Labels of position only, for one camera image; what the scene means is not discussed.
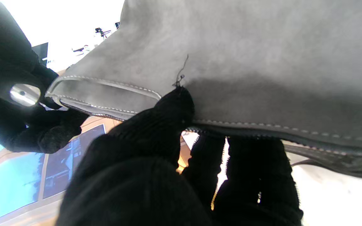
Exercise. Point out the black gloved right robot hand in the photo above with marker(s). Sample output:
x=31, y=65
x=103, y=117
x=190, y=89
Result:
x=2, y=62

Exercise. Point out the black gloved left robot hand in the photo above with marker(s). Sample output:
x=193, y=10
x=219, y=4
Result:
x=137, y=175

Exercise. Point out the grey suede zipper pouch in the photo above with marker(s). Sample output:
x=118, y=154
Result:
x=247, y=62

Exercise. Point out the black metal stand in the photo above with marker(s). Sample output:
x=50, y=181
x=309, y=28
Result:
x=101, y=31

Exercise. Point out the white framed window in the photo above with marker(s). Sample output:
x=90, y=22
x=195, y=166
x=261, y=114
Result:
x=14, y=182

